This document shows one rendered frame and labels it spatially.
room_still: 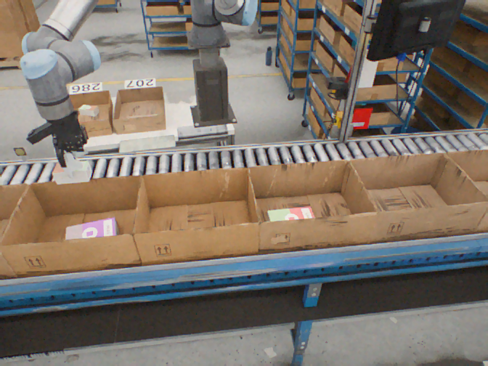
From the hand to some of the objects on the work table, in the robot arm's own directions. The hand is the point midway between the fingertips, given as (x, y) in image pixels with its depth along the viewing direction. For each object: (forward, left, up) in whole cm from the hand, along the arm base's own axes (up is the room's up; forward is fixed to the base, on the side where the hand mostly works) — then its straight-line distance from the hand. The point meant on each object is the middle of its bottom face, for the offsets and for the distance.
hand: (71, 168), depth 117 cm
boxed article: (-109, -22, -47) cm, 121 cm away
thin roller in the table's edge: (-78, +46, -48) cm, 102 cm away
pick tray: (-102, +10, -47) cm, 113 cm away
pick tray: (-101, -22, -47) cm, 114 cm away
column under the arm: (-97, +53, -47) cm, 120 cm away
